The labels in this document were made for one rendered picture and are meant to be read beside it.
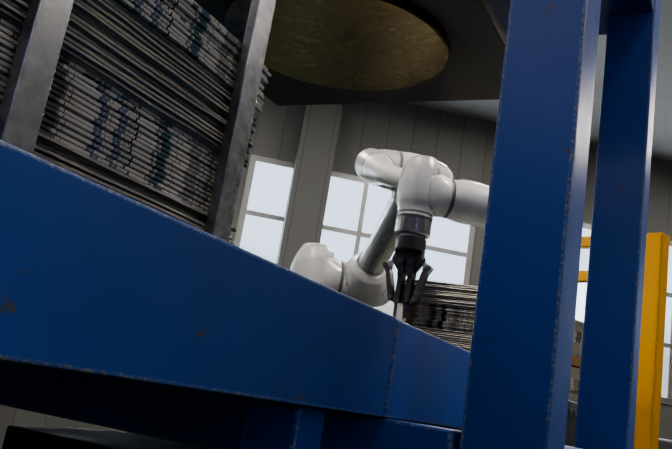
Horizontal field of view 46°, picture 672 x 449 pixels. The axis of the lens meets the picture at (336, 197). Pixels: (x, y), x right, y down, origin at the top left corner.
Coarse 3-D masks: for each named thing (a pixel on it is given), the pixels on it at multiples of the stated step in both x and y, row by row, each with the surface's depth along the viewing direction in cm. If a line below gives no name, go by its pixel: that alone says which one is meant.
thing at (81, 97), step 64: (0, 0) 57; (128, 0) 69; (192, 0) 77; (0, 64) 58; (64, 64) 63; (128, 64) 69; (192, 64) 77; (64, 128) 63; (128, 128) 70; (192, 128) 78; (128, 192) 70; (192, 192) 79
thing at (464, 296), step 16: (432, 288) 195; (448, 288) 194; (464, 288) 192; (416, 304) 196; (432, 304) 195; (448, 304) 193; (464, 304) 192; (416, 320) 195; (432, 320) 193; (448, 320) 192; (464, 320) 191; (448, 336) 191; (464, 336) 190
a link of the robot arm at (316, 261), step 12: (300, 252) 296; (312, 252) 294; (324, 252) 295; (300, 264) 293; (312, 264) 292; (324, 264) 293; (336, 264) 295; (312, 276) 290; (324, 276) 292; (336, 276) 293; (336, 288) 293
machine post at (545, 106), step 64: (512, 0) 84; (576, 0) 80; (512, 64) 81; (576, 64) 78; (512, 128) 79; (576, 128) 77; (512, 192) 77; (576, 192) 78; (512, 256) 75; (576, 256) 78; (512, 320) 74; (512, 384) 72; (512, 448) 70
